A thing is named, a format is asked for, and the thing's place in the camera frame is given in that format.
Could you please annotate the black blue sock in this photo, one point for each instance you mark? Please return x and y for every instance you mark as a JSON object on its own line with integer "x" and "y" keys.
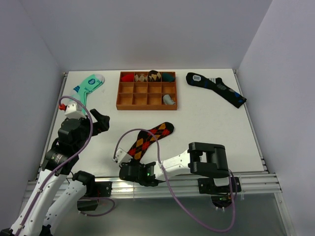
{"x": 218, "y": 86}

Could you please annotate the rolled dark teal sock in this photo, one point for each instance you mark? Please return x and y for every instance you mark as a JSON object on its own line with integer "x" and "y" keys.
{"x": 166, "y": 77}

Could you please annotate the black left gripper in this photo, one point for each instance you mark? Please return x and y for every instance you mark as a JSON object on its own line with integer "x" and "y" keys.
{"x": 102, "y": 124}

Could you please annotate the rolled black argyle sock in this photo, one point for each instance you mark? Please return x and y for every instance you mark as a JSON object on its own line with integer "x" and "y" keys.
{"x": 154, "y": 76}

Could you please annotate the aluminium front rail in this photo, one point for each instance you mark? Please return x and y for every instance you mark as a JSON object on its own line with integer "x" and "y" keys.
{"x": 187, "y": 186}

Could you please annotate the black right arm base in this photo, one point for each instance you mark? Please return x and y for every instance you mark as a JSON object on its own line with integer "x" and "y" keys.
{"x": 218, "y": 189}

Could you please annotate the mint green sock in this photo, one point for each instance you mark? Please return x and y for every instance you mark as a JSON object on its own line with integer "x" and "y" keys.
{"x": 87, "y": 86}

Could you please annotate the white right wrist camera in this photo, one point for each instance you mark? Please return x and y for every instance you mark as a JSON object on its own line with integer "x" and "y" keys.
{"x": 121, "y": 156}

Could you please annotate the rolled grey sock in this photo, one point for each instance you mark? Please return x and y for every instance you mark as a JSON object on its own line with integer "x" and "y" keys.
{"x": 168, "y": 100}

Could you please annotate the brown wooden compartment tray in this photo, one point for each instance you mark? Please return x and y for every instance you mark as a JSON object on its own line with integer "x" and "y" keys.
{"x": 146, "y": 95}

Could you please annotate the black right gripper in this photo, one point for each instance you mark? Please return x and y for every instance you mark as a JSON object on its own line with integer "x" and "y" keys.
{"x": 133, "y": 160}

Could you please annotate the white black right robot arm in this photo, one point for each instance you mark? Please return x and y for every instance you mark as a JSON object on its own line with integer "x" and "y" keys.
{"x": 202, "y": 159}

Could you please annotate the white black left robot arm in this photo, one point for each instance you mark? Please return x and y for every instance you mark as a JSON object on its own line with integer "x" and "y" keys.
{"x": 42, "y": 214}

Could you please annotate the rolled red sock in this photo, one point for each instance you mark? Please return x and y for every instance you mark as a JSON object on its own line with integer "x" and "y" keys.
{"x": 127, "y": 78}

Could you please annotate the red yellow argyle sock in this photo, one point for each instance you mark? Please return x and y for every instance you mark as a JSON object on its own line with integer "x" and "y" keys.
{"x": 145, "y": 139}

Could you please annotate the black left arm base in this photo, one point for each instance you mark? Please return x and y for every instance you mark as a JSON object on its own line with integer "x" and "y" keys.
{"x": 95, "y": 189}

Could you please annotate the rolled beige argyle sock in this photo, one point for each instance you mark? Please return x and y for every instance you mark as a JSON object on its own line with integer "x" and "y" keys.
{"x": 141, "y": 77}

